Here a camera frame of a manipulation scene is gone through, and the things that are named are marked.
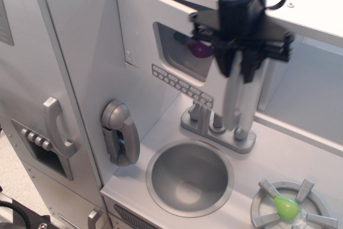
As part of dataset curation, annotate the green toy pear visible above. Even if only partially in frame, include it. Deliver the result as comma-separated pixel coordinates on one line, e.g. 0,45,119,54
274,195,300,220

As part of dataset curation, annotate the grey toy stove burner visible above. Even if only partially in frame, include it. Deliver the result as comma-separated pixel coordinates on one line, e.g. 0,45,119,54
250,178,339,228

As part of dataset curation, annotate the purple toy eggplant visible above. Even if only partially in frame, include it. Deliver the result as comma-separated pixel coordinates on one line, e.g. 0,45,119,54
173,32,213,58

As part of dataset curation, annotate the white toy microwave door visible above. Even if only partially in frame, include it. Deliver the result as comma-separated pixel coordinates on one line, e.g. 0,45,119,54
117,0,228,118

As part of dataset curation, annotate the grey oven control panel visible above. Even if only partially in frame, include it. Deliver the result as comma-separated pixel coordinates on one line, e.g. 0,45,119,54
114,204,158,229

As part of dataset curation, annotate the grey fridge door handle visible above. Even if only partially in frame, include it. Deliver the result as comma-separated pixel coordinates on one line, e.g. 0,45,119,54
43,97,76,158

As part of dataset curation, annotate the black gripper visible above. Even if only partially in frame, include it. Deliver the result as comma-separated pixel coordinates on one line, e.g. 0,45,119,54
189,0,294,84

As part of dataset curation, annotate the grey toy faucet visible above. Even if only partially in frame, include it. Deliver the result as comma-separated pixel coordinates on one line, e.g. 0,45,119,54
181,103,256,154

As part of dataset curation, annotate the round grey toy sink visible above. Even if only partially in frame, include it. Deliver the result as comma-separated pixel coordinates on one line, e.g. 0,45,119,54
146,139,234,218

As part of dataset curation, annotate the white toy kitchen cabinet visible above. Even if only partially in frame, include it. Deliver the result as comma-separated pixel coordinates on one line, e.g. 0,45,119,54
1,0,342,228

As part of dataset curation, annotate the grey toy wall phone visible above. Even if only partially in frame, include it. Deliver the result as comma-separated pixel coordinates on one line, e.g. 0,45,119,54
101,100,140,167

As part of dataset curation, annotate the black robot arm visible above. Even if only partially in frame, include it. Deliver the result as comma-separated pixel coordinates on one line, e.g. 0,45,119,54
189,0,294,83

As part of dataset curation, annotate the grey lower door handle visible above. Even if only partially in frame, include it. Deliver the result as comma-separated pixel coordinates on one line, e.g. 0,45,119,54
87,209,107,229

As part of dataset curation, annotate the grey toy ice dispenser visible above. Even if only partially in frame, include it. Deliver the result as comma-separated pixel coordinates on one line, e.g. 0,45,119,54
11,119,73,181

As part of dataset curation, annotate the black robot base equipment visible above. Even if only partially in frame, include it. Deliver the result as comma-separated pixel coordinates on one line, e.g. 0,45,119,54
1,188,55,228

